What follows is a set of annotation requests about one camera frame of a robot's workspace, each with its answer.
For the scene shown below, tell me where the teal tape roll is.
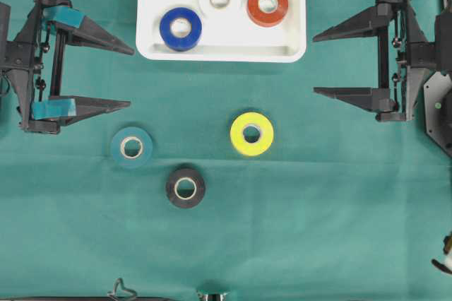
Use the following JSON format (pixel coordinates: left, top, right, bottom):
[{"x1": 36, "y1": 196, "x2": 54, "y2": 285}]
[{"x1": 110, "y1": 126, "x2": 153, "y2": 168}]

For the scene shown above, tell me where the black tape roll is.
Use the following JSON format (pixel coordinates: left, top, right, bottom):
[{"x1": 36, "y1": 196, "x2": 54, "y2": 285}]
[{"x1": 165, "y1": 168, "x2": 206, "y2": 208}]

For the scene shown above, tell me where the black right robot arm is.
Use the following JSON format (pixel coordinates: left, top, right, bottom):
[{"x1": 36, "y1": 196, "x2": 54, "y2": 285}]
[{"x1": 314, "y1": 0, "x2": 451, "y2": 154}]

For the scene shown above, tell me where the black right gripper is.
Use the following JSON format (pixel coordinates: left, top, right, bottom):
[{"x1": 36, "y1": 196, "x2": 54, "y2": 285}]
[{"x1": 313, "y1": 0, "x2": 434, "y2": 122}]

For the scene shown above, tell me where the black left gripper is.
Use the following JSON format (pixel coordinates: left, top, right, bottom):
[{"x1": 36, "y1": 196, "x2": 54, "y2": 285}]
[{"x1": 1, "y1": 0, "x2": 134, "y2": 134}]

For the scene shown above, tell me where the metal stand base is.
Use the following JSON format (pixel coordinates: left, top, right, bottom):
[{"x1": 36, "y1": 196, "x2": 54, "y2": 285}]
[{"x1": 197, "y1": 290, "x2": 227, "y2": 301}]

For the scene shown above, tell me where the black wire loop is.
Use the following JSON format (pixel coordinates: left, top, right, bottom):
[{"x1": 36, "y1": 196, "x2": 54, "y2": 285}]
[{"x1": 107, "y1": 278, "x2": 137, "y2": 298}]

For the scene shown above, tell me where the yellow tape roll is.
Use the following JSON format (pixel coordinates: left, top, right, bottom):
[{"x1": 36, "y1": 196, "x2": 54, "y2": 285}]
[{"x1": 230, "y1": 112, "x2": 274, "y2": 156}]

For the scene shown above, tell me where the white plastic case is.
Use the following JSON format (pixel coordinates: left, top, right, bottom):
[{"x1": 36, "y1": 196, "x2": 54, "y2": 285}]
[{"x1": 136, "y1": 0, "x2": 307, "y2": 63}]

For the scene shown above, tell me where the red tape roll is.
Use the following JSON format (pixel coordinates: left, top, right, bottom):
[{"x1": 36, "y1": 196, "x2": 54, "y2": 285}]
[{"x1": 246, "y1": 0, "x2": 289, "y2": 28}]

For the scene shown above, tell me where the white black object at edge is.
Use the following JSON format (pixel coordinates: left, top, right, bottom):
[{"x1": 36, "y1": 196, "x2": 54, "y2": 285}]
[{"x1": 432, "y1": 233, "x2": 452, "y2": 275}]

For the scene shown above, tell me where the blue tape roll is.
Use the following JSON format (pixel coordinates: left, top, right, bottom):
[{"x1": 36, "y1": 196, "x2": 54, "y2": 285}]
[{"x1": 160, "y1": 7, "x2": 202, "y2": 52}]

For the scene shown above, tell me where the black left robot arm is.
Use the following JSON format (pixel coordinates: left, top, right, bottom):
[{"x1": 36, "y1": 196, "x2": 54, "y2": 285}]
[{"x1": 1, "y1": 0, "x2": 134, "y2": 134}]

